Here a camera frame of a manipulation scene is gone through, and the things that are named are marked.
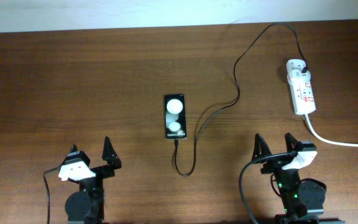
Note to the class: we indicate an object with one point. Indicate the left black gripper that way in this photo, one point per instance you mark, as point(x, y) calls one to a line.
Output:
point(111, 158)

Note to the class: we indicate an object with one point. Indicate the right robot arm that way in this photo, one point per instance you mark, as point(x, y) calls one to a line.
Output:
point(302, 198)

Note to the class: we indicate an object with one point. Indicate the white power strip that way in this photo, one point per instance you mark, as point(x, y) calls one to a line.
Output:
point(302, 95)

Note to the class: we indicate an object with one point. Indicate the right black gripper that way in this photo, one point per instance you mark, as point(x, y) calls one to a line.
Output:
point(266, 151)

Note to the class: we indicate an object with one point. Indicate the black Galaxy smartphone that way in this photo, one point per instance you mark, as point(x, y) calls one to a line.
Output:
point(175, 116)

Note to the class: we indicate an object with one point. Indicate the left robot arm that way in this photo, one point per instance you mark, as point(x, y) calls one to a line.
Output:
point(87, 204)

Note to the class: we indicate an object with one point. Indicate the white USB charger adapter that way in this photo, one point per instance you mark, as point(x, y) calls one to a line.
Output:
point(297, 69)

